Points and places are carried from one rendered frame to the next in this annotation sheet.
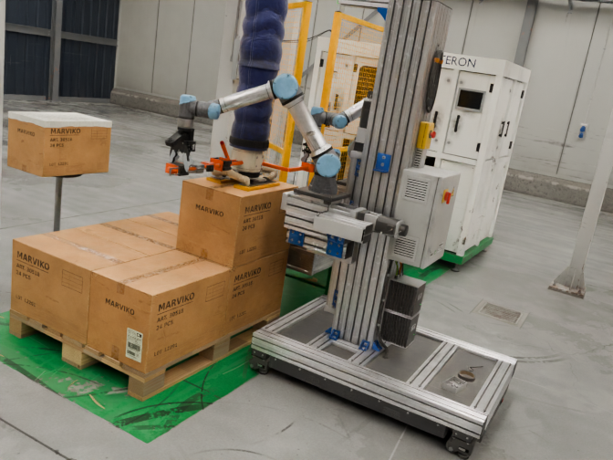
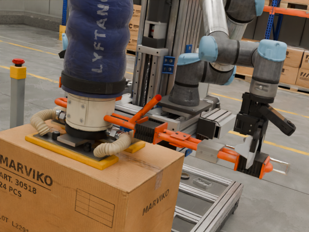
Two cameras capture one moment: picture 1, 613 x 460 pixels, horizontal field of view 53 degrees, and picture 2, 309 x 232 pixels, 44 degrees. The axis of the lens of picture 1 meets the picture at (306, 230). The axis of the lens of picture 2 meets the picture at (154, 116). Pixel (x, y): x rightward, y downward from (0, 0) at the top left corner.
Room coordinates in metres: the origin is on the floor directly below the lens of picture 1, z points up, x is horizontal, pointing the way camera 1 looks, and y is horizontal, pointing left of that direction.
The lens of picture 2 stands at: (3.27, 1.71, 1.50)
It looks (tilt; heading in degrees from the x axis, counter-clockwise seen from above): 17 degrees down; 269
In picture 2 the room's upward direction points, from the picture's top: 8 degrees clockwise
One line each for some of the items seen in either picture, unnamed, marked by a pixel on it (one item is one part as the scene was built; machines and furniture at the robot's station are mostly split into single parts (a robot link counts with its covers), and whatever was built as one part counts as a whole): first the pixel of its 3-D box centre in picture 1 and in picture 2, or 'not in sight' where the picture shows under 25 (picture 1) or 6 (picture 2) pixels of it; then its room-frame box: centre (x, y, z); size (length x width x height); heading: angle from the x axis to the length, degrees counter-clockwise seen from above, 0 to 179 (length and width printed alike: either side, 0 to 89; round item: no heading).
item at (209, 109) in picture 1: (208, 109); (254, 55); (2.98, 0.56, 1.37); 0.11 x 0.11 x 0.08; 2
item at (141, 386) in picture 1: (155, 319); not in sight; (3.35, 0.81, 0.07); 1.20 x 1.00 x 0.14; 152
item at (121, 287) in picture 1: (159, 277); not in sight; (3.35, 0.81, 0.34); 1.20 x 1.00 x 0.40; 152
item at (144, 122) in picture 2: (220, 163); (150, 130); (3.26, 0.51, 1.07); 0.10 x 0.08 x 0.06; 63
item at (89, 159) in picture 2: (231, 175); (71, 144); (3.53, 0.49, 0.97); 0.34 x 0.10 x 0.05; 153
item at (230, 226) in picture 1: (239, 216); (86, 191); (3.47, 0.40, 0.75); 0.60 x 0.40 x 0.40; 152
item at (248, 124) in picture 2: (184, 140); (254, 114); (2.97, 0.65, 1.21); 0.09 x 0.08 x 0.12; 153
